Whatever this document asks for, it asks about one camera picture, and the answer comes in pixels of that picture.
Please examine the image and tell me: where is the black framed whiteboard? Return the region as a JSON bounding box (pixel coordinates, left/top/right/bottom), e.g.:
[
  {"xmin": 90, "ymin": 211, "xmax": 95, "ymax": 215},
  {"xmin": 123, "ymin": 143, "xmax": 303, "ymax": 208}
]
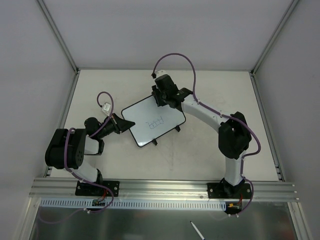
[{"xmin": 121, "ymin": 95, "xmax": 186, "ymax": 148}]

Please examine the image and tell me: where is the black whiteboard eraser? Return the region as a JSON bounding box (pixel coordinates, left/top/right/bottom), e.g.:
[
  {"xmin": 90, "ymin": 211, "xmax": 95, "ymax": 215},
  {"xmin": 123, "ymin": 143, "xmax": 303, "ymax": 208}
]
[{"xmin": 151, "ymin": 85, "xmax": 163, "ymax": 107}]

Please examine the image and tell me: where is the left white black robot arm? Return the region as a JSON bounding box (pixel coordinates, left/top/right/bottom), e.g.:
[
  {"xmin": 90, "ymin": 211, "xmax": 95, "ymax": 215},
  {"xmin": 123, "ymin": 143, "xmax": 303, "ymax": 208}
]
[{"xmin": 44, "ymin": 113, "xmax": 136, "ymax": 195}]

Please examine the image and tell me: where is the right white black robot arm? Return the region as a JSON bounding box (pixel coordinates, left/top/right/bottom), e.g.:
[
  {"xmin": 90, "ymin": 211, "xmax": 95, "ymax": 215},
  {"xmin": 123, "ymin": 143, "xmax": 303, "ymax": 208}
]
[{"xmin": 151, "ymin": 70, "xmax": 252, "ymax": 198}]

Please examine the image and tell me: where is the white marker pen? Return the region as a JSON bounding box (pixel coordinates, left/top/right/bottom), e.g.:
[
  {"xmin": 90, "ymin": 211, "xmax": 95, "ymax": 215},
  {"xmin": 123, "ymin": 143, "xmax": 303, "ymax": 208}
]
[{"xmin": 190, "ymin": 221, "xmax": 205, "ymax": 240}]

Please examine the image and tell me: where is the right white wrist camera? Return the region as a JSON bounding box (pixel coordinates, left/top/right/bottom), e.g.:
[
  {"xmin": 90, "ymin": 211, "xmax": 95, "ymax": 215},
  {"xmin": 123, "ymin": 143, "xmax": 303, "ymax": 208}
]
[{"xmin": 155, "ymin": 70, "xmax": 167, "ymax": 78}]

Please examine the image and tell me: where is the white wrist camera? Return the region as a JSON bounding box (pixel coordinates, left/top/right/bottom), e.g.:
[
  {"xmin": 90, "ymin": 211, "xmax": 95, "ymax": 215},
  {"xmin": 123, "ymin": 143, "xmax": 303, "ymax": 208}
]
[
  {"xmin": 155, "ymin": 70, "xmax": 167, "ymax": 78},
  {"xmin": 101, "ymin": 102, "xmax": 112, "ymax": 115}
]

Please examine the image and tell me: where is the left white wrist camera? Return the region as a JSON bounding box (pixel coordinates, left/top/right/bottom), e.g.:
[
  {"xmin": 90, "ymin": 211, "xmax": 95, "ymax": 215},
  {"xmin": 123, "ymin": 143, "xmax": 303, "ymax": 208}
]
[{"xmin": 101, "ymin": 102, "xmax": 112, "ymax": 115}]

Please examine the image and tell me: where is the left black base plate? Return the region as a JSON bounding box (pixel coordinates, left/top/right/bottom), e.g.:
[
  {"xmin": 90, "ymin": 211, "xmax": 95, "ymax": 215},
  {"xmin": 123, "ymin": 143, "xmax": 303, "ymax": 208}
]
[{"xmin": 75, "ymin": 180, "xmax": 120, "ymax": 197}]

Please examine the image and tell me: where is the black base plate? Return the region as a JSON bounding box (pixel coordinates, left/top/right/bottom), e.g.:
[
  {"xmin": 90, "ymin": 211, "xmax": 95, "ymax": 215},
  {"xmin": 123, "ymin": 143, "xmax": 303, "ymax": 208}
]
[
  {"xmin": 75, "ymin": 180, "xmax": 120, "ymax": 197},
  {"xmin": 206, "ymin": 182, "xmax": 253, "ymax": 200}
]

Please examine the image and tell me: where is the white slotted cable duct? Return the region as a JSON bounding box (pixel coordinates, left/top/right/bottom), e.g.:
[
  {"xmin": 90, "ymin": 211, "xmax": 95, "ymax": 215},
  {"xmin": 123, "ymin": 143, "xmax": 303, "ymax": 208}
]
[{"xmin": 39, "ymin": 197, "xmax": 227, "ymax": 211}]

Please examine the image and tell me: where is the aluminium front rail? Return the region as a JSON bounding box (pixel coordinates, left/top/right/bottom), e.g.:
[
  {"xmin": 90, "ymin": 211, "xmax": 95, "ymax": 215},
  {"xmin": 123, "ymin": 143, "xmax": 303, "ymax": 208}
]
[{"xmin": 28, "ymin": 177, "xmax": 300, "ymax": 202}]

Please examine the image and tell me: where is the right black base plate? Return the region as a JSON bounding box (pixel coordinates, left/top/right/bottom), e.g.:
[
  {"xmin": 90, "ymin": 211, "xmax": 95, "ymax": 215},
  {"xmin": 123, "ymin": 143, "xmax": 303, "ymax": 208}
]
[{"xmin": 206, "ymin": 182, "xmax": 253, "ymax": 200}]

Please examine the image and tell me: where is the left aluminium frame post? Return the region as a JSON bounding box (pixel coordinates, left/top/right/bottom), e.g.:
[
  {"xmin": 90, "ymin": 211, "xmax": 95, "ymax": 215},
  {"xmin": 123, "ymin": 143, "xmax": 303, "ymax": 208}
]
[{"xmin": 35, "ymin": 0, "xmax": 79, "ymax": 74}]

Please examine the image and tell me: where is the aluminium frame post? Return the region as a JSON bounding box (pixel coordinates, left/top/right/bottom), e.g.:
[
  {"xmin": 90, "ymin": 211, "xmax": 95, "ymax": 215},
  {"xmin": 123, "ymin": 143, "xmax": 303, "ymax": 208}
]
[
  {"xmin": 250, "ymin": 0, "xmax": 300, "ymax": 76},
  {"xmin": 35, "ymin": 0, "xmax": 79, "ymax": 74}
]

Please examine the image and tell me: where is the right aluminium frame post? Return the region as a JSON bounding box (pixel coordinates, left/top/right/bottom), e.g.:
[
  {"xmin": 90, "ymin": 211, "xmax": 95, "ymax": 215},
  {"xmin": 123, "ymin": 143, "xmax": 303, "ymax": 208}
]
[{"xmin": 250, "ymin": 0, "xmax": 300, "ymax": 76}]

